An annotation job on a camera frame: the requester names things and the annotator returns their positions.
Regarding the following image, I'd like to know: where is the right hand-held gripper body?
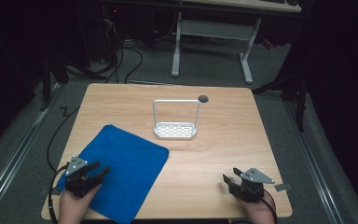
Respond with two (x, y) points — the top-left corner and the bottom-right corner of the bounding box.
(227, 167), (276, 203)

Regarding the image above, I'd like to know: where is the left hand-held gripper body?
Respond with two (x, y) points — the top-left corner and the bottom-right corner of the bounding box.
(64, 156), (95, 198)

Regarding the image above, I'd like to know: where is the blue cloth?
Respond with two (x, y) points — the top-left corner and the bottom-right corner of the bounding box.
(56, 124), (170, 224)

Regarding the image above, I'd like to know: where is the white rack with handle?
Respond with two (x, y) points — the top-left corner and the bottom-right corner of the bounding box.
(152, 99), (201, 140)

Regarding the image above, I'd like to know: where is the person's right hand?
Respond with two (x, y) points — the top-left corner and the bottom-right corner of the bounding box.
(234, 189), (277, 224)

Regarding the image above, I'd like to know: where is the grey tape piece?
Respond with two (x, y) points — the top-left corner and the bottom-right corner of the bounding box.
(274, 182), (293, 192)

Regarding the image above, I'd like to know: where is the black metal stand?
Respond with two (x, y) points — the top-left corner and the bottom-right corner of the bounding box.
(39, 55), (70, 112)
(252, 73), (309, 132)

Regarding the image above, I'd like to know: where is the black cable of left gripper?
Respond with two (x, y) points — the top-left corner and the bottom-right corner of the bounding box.
(48, 163), (70, 224)

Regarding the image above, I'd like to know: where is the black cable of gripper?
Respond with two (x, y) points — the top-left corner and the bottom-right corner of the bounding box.
(48, 163), (70, 224)
(259, 188), (278, 224)

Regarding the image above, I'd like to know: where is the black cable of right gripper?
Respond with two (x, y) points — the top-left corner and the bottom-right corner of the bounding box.
(259, 188), (278, 224)

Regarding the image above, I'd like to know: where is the black floor cable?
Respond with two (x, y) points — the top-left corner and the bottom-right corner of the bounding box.
(46, 105), (81, 174)

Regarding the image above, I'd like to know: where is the metal floor rail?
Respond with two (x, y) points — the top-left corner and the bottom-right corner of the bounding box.
(283, 99), (344, 224)
(0, 82), (62, 218)

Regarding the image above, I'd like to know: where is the bundle of black cables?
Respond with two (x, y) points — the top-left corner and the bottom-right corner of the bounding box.
(91, 18), (144, 84)

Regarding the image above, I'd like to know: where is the white frame desk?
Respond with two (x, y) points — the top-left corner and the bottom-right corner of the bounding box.
(171, 0), (302, 85)

